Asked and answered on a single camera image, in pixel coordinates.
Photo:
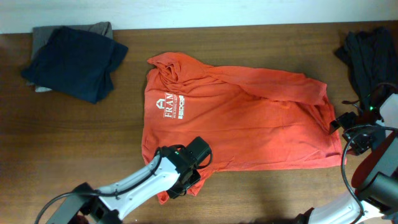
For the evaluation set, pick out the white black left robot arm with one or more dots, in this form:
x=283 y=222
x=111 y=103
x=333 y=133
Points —
x=173 y=170

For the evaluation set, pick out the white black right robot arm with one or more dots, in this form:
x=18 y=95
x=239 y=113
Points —
x=372 y=190

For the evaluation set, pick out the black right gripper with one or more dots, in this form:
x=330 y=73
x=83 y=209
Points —
x=359 y=145

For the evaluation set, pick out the red soccer t-shirt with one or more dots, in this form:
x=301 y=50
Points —
x=252 y=118

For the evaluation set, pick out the black crumpled garment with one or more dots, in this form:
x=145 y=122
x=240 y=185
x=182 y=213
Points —
x=372 y=59

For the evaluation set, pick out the navy garment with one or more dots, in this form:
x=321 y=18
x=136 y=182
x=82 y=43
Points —
x=77 y=63

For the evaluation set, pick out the grey garment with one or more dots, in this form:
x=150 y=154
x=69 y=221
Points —
x=41 y=36

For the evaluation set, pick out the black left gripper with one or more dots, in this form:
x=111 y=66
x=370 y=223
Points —
x=176 y=191

